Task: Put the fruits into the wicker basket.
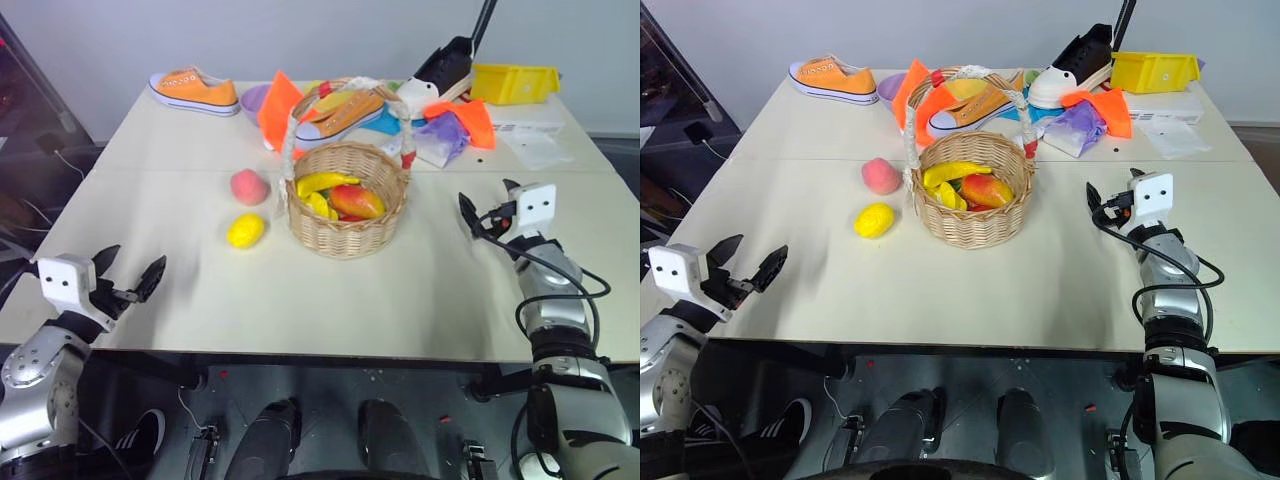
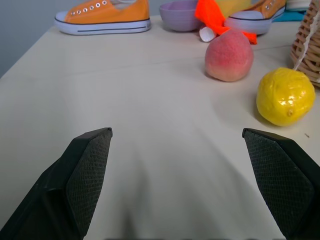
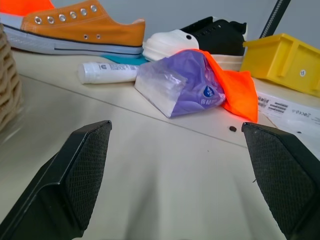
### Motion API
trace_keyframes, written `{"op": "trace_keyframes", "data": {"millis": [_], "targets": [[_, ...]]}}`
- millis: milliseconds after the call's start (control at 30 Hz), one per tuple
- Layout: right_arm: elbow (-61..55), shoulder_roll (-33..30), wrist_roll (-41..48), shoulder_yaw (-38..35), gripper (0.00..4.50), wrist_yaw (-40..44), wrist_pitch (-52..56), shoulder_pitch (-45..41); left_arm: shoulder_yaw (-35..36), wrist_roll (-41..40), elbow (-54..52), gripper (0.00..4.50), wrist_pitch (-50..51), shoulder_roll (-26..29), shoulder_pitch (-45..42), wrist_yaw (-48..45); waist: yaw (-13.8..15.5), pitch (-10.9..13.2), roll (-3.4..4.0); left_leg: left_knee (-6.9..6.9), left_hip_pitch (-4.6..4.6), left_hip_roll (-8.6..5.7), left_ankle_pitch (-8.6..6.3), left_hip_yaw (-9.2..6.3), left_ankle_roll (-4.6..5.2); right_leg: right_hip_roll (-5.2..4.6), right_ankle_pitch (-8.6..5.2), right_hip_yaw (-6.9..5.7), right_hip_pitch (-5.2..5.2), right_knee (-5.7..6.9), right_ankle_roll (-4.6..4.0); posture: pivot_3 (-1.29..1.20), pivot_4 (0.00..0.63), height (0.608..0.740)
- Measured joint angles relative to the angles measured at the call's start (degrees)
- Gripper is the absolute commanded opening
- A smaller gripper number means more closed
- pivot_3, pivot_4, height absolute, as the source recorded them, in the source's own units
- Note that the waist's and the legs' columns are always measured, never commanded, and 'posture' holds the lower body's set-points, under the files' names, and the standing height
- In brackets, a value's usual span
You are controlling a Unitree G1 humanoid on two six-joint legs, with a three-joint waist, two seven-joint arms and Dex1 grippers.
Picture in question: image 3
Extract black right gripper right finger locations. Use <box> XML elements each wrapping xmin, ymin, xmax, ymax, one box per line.
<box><xmin>241</xmin><ymin>121</ymin><xmax>320</xmax><ymax>240</ymax></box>

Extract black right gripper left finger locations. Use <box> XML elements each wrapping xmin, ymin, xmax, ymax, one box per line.
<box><xmin>0</xmin><ymin>120</ymin><xmax>113</xmax><ymax>240</ymax></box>

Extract white printed paper sheet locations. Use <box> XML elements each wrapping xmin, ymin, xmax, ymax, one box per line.
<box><xmin>256</xmin><ymin>90</ymin><xmax>320</xmax><ymax>161</ymax></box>

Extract orange cloth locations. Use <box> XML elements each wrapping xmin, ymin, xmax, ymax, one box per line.
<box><xmin>175</xmin><ymin>48</ymin><xmax>259</xmax><ymax>124</ymax></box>

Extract white tube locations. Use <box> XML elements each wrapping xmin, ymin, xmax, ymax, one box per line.
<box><xmin>77</xmin><ymin>61</ymin><xmax>140</xmax><ymax>85</ymax></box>

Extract yellow plastic parts bin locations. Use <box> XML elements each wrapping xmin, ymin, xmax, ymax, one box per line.
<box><xmin>239</xmin><ymin>33</ymin><xmax>320</xmax><ymax>98</ymax></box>

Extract teal cloth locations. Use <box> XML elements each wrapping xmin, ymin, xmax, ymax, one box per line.
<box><xmin>101</xmin><ymin>53</ymin><xmax>149</xmax><ymax>66</ymax></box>

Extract purple tissue pack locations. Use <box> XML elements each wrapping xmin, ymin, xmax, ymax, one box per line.
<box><xmin>134</xmin><ymin>50</ymin><xmax>227</xmax><ymax>120</ymax></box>

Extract orange canvas sneaker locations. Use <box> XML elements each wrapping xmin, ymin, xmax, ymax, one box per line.
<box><xmin>0</xmin><ymin>0</ymin><xmax>146</xmax><ymax>60</ymax></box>

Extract black and white shoe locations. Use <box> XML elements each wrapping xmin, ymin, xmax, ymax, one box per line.
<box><xmin>142</xmin><ymin>16</ymin><xmax>248</xmax><ymax>73</ymax></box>

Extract black ribbed bar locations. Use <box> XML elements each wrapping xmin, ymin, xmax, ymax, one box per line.
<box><xmin>258</xmin><ymin>0</ymin><xmax>292</xmax><ymax>39</ymax></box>

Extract bright orange fabric piece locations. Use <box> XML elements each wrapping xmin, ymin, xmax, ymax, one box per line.
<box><xmin>0</xmin><ymin>0</ymin><xmax>55</xmax><ymax>18</ymax></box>

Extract woven rope basket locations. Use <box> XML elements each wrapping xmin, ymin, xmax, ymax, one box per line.
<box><xmin>0</xmin><ymin>22</ymin><xmax>25</xmax><ymax>133</ymax></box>

